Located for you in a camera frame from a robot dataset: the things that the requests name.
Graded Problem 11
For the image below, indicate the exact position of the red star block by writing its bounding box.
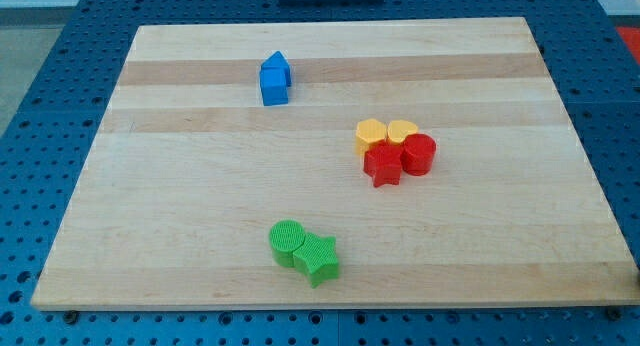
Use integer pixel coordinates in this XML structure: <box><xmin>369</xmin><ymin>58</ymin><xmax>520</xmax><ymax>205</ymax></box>
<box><xmin>363</xmin><ymin>144</ymin><xmax>403</xmax><ymax>188</ymax></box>

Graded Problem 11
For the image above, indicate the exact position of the wooden board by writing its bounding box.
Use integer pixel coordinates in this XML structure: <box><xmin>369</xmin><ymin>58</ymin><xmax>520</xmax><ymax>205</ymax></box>
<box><xmin>31</xmin><ymin>17</ymin><xmax>639</xmax><ymax>311</ymax></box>

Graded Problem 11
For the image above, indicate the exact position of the green star block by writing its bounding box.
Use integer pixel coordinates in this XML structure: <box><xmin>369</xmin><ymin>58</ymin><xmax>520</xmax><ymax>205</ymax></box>
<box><xmin>292</xmin><ymin>233</ymin><xmax>340</xmax><ymax>288</ymax></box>

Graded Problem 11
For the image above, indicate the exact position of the yellow heart block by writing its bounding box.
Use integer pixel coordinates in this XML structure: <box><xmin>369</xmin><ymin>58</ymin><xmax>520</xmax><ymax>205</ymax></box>
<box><xmin>387</xmin><ymin>120</ymin><xmax>419</xmax><ymax>145</ymax></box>

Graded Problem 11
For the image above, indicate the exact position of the green circle block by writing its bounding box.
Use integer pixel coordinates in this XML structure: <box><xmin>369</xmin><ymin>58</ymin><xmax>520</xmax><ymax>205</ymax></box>
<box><xmin>269</xmin><ymin>219</ymin><xmax>306</xmax><ymax>268</ymax></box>

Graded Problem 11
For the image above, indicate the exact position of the blue cube block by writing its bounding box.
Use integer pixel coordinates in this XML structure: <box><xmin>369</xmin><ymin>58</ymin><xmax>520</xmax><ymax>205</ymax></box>
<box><xmin>259</xmin><ymin>68</ymin><xmax>289</xmax><ymax>106</ymax></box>

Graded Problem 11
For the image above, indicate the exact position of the red circle block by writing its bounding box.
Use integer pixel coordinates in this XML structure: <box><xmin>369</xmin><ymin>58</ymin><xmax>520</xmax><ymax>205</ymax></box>
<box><xmin>401</xmin><ymin>133</ymin><xmax>437</xmax><ymax>176</ymax></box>

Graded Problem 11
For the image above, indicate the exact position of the yellow hexagon block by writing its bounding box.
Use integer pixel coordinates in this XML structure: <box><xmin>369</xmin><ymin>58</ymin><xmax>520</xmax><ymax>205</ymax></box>
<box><xmin>355</xmin><ymin>118</ymin><xmax>387</xmax><ymax>156</ymax></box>

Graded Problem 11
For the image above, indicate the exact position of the blue triangle block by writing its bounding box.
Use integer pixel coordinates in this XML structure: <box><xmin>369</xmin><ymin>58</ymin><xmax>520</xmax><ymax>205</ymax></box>
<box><xmin>261</xmin><ymin>51</ymin><xmax>292</xmax><ymax>87</ymax></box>

